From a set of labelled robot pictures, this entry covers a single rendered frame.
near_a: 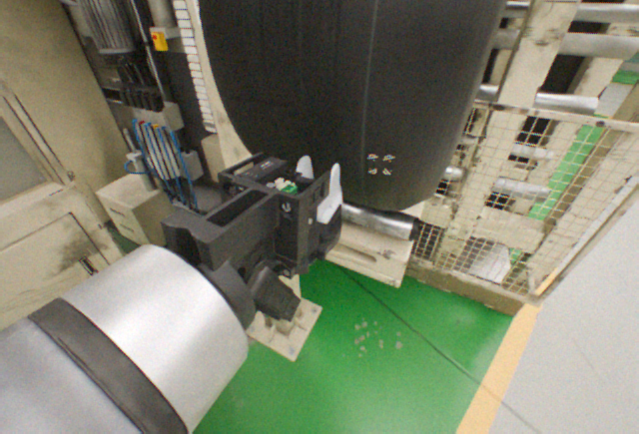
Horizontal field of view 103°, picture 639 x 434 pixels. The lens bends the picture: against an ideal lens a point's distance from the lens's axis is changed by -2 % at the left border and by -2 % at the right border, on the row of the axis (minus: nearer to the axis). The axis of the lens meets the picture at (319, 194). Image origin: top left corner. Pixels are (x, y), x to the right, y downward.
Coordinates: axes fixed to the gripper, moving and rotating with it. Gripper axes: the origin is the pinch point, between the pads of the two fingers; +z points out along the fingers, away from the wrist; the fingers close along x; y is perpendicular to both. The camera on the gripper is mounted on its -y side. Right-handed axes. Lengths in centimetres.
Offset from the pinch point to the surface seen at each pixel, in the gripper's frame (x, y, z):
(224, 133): 35.7, -4.5, 18.6
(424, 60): -8.0, 15.4, -3.8
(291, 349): 21, -97, 26
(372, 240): -4.6, -15.0, 12.0
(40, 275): 58, -31, -18
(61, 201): 59, -17, -9
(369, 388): -13, -100, 29
